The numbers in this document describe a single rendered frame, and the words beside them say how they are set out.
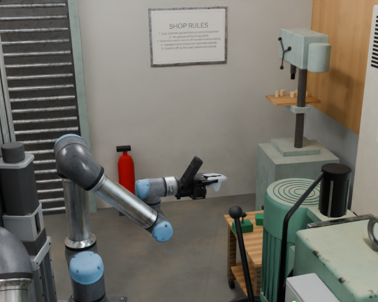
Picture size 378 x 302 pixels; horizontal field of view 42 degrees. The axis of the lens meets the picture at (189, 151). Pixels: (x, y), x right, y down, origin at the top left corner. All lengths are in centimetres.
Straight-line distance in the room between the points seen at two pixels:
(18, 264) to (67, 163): 54
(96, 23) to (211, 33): 92
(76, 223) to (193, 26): 258
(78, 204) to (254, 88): 279
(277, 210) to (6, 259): 61
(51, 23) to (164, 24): 88
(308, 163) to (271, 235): 241
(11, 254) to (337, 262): 69
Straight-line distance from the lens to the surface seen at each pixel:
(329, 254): 94
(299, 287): 92
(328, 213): 106
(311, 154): 371
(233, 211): 122
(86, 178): 162
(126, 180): 420
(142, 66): 410
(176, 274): 353
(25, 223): 144
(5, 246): 118
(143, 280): 350
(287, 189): 121
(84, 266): 179
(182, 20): 408
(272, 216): 117
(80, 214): 182
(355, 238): 100
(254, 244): 286
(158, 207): 188
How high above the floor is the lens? 201
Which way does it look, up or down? 21 degrees down
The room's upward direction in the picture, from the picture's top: 1 degrees counter-clockwise
